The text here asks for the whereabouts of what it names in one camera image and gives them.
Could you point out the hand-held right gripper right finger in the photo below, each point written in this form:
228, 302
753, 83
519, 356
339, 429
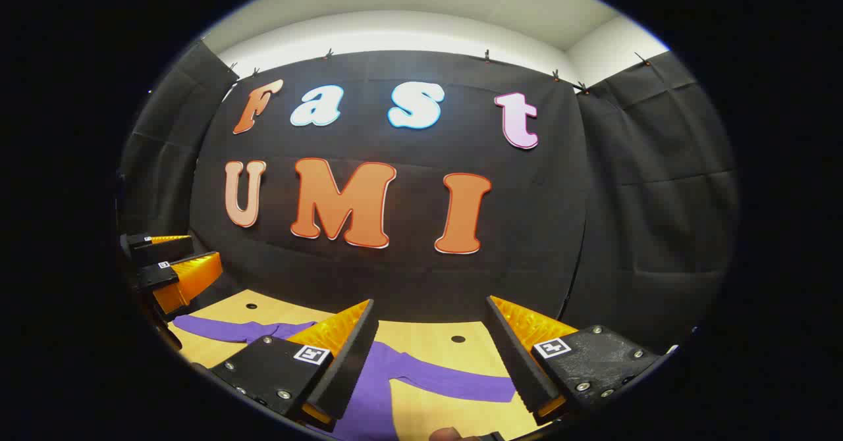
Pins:
514, 355

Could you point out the purple shirt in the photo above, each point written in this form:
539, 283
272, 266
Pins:
395, 368

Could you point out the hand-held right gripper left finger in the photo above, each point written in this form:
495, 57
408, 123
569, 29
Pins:
349, 368

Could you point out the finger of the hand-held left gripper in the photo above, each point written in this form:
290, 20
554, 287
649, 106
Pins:
188, 280
158, 249

